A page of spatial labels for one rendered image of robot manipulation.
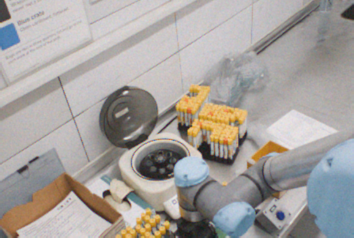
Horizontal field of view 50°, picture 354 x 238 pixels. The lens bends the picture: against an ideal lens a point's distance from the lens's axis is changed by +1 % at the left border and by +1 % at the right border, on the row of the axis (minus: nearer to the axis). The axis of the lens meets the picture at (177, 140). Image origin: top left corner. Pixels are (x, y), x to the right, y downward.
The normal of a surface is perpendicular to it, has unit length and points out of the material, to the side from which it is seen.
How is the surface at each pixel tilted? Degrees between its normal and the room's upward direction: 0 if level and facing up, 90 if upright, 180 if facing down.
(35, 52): 94
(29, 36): 94
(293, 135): 0
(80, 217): 1
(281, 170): 73
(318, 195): 82
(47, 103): 90
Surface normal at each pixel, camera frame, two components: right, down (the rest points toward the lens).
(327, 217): -0.77, 0.37
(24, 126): 0.74, 0.39
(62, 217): -0.08, -0.74
